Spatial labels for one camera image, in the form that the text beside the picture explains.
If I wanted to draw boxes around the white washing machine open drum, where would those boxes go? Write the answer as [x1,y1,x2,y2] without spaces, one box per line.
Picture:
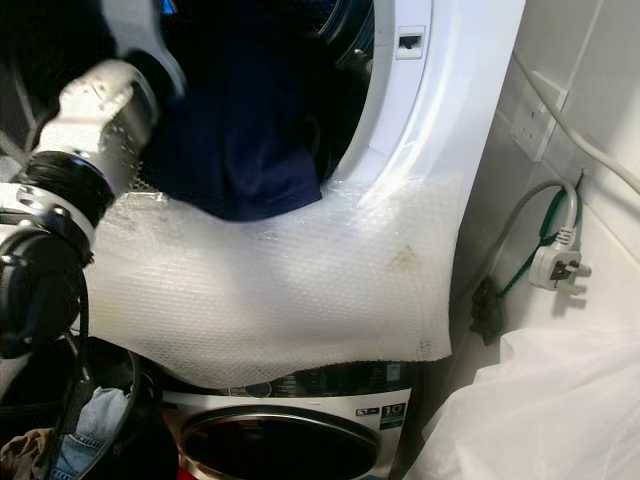
[0,0,528,206]

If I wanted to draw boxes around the white wall cable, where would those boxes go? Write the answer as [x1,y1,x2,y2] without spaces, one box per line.
[510,55,640,197]

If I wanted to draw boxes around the blue jeans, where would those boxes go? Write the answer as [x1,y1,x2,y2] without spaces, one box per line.
[50,385,137,480]

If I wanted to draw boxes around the white translucent plastic bag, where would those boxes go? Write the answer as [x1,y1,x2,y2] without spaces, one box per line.
[400,325,640,480]

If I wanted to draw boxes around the white washer with dark door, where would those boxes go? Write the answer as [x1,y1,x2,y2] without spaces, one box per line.
[158,360,417,480]

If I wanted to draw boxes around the black plug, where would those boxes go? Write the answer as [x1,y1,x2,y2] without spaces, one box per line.
[467,277,507,347]

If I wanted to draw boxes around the white three-pin plug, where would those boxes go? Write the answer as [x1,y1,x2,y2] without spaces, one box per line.
[527,243,588,292]

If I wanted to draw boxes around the white wall socket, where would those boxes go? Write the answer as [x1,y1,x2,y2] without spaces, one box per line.
[509,70,570,162]

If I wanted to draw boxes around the green cable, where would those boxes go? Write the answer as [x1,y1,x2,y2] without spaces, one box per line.
[498,186,572,301]

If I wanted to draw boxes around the clear bubble wrap sheet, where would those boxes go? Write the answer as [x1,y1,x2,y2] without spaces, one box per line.
[84,170,467,391]

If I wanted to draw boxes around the grey power cable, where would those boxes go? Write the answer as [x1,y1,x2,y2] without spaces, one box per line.
[465,179,581,301]

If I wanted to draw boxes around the brown cloth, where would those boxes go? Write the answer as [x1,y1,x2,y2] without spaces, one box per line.
[0,426,63,480]

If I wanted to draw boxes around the navy blue garment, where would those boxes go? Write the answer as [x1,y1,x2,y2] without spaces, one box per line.
[150,0,327,223]

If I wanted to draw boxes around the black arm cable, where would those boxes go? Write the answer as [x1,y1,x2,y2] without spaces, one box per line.
[58,235,98,480]

